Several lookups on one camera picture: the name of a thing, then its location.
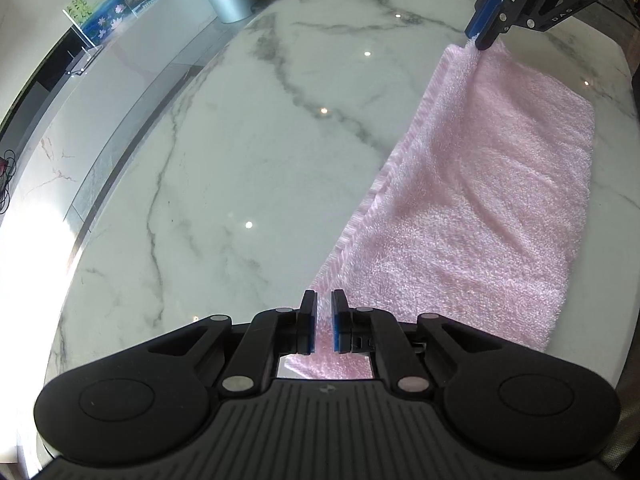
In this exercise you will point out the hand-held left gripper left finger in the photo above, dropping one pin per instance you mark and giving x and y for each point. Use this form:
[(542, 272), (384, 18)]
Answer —
[(311, 321)]

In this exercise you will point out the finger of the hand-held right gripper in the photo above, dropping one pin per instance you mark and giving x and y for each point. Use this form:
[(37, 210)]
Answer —
[(487, 12), (530, 10)]

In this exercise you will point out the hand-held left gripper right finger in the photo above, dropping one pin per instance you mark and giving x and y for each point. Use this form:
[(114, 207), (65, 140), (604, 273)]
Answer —
[(338, 322)]

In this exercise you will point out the pink towel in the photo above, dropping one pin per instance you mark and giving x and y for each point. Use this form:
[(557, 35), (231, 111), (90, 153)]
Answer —
[(475, 185)]

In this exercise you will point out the long marble low cabinet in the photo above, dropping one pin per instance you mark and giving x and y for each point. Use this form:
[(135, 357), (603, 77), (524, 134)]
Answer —
[(100, 110)]

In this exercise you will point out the lotus picture acrylic stand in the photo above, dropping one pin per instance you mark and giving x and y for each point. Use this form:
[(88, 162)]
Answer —
[(110, 10)]

